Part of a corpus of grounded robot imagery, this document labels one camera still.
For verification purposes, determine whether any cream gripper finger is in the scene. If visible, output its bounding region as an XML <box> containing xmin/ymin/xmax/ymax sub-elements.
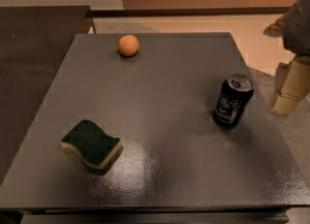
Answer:
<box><xmin>268</xmin><ymin>54</ymin><xmax>310</xmax><ymax>117</ymax></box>

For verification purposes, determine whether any dark pepsi can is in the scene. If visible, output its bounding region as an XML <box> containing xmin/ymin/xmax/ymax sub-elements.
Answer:
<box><xmin>213</xmin><ymin>74</ymin><xmax>254</xmax><ymax>128</ymax></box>

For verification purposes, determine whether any orange ball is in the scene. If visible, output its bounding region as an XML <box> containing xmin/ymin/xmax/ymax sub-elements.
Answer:
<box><xmin>117</xmin><ymin>35</ymin><xmax>140</xmax><ymax>57</ymax></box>

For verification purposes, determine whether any green yellow sponge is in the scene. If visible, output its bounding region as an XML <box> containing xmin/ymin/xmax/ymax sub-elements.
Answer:
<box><xmin>61</xmin><ymin>119</ymin><xmax>122</xmax><ymax>170</ymax></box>

